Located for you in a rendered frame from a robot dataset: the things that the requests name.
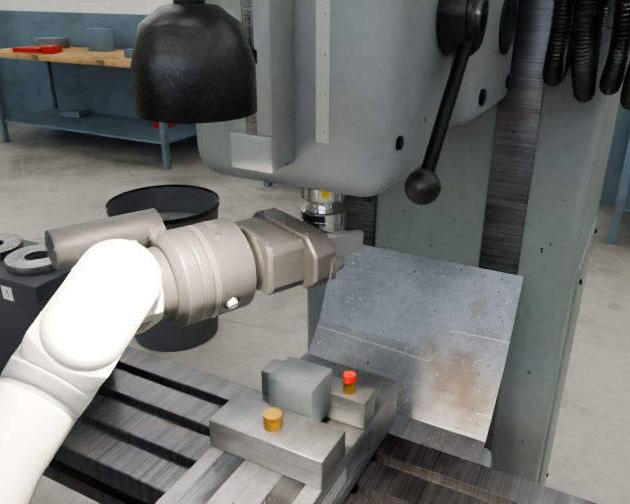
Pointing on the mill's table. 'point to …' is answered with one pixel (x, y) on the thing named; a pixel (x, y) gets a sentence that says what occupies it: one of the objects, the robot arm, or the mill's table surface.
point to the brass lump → (272, 419)
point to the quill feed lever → (458, 23)
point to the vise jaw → (292, 434)
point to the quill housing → (353, 96)
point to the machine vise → (220, 468)
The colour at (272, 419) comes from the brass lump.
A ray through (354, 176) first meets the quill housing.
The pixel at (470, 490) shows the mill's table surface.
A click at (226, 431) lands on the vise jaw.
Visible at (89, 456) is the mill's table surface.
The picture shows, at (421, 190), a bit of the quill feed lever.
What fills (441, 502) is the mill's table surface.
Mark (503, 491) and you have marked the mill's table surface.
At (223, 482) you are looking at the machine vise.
